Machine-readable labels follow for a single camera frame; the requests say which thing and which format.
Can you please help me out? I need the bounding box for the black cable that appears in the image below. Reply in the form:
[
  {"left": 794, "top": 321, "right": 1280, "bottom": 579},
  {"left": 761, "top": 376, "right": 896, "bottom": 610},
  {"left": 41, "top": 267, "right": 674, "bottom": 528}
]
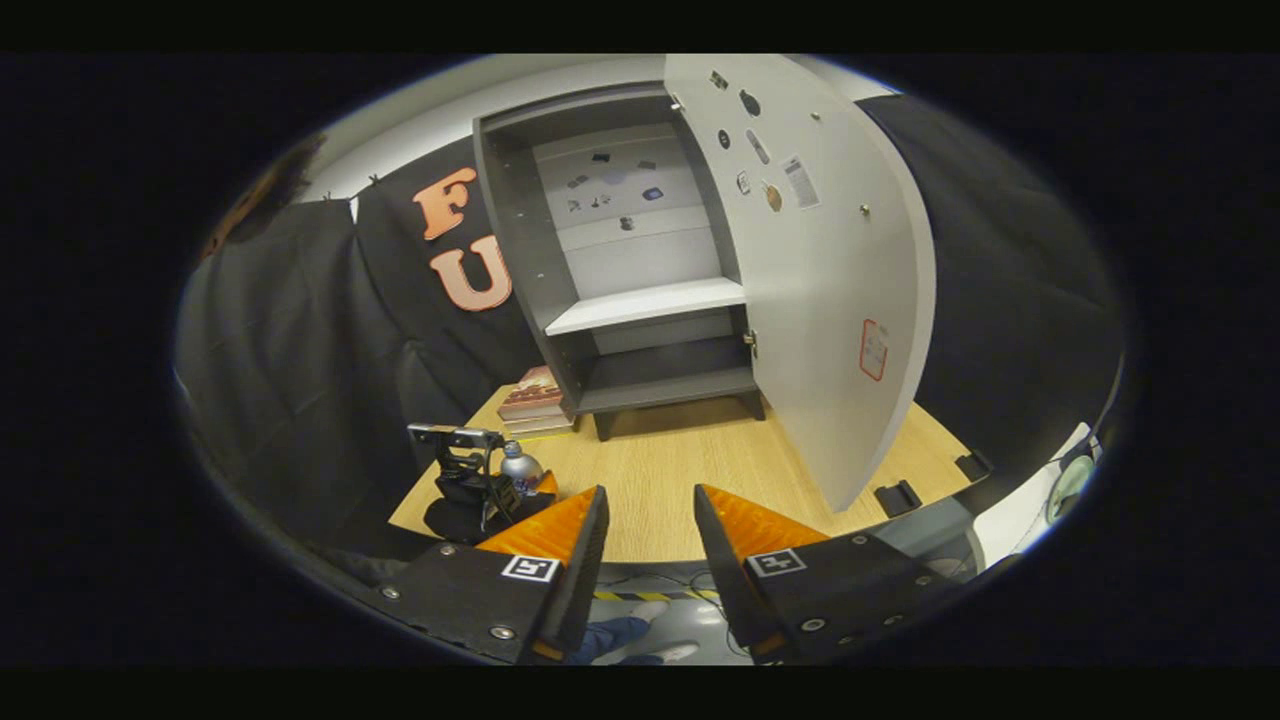
[{"left": 655, "top": 568, "right": 723, "bottom": 603}]

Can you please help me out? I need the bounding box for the yellow black floor tape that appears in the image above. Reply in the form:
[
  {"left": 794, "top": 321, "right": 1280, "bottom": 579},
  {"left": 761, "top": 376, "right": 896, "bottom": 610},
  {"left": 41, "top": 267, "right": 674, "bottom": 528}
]
[{"left": 592, "top": 588, "right": 723, "bottom": 603}]

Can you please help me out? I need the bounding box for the white cabinet shelf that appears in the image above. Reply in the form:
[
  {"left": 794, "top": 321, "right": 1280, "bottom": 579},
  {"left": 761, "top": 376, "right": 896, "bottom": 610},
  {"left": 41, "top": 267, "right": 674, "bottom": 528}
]
[{"left": 544, "top": 277, "right": 748, "bottom": 337}]

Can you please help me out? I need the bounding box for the silver bottle with red label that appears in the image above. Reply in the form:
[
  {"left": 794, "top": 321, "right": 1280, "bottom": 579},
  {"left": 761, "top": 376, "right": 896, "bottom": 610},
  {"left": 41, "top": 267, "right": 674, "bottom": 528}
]
[{"left": 498, "top": 440, "right": 546, "bottom": 498}]

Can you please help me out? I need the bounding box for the person's leg in blue jeans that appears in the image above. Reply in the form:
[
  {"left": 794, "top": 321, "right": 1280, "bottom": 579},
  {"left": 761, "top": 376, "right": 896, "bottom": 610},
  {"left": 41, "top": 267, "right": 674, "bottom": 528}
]
[{"left": 565, "top": 615, "right": 653, "bottom": 666}]

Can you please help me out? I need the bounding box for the dark grey cabinet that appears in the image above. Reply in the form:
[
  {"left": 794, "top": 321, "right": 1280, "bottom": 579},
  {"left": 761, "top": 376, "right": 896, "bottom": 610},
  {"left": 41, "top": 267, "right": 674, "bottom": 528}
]
[{"left": 472, "top": 82, "right": 769, "bottom": 443}]

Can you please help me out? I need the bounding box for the round pale object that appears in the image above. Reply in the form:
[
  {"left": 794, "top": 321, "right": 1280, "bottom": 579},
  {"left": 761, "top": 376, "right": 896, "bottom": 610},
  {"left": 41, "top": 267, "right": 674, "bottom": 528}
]
[{"left": 1045, "top": 455, "right": 1098, "bottom": 524}]

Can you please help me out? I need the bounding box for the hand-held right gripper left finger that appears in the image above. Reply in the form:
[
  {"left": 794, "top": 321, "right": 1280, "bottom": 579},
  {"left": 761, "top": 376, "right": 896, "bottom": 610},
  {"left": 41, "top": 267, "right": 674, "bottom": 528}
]
[{"left": 375, "top": 485, "right": 611, "bottom": 666}]

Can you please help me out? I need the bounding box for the light grey cabinet door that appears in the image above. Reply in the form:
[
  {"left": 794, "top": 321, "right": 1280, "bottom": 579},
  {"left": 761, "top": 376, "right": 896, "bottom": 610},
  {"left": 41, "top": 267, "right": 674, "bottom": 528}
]
[{"left": 663, "top": 54, "right": 938, "bottom": 514}]

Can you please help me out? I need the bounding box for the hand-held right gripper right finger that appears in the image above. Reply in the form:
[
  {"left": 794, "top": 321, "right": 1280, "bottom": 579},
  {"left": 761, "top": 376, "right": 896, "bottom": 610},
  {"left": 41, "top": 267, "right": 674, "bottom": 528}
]
[{"left": 693, "top": 484, "right": 976, "bottom": 663}]

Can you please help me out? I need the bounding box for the row of small cloth clips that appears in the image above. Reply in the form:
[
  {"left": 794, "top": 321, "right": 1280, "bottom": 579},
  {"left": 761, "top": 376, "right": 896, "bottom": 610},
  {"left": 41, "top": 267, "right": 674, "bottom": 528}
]
[{"left": 318, "top": 172, "right": 383, "bottom": 203}]

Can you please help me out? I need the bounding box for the black backdrop cloth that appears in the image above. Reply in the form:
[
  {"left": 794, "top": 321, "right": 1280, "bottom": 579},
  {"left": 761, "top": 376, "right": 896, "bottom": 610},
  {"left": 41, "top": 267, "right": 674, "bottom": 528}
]
[{"left": 175, "top": 95, "right": 1126, "bottom": 561}]

